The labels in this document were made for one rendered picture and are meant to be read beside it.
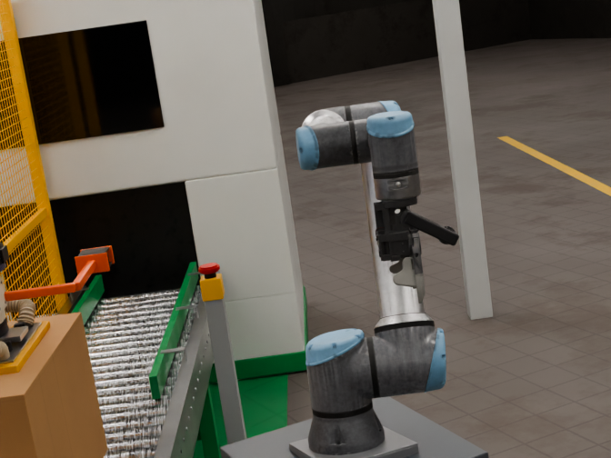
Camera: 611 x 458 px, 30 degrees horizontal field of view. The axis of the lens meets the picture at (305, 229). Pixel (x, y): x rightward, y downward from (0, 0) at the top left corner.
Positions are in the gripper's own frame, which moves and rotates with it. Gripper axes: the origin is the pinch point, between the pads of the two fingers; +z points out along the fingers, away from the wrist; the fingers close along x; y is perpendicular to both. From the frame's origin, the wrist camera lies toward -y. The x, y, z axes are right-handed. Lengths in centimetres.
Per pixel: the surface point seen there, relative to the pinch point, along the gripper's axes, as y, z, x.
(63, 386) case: 86, 21, -45
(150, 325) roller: 101, 51, -250
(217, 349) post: 59, 38, -138
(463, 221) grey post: -48, 40, -367
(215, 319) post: 58, 28, -137
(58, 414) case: 86, 26, -37
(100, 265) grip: 78, -4, -71
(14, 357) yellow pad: 94, 10, -34
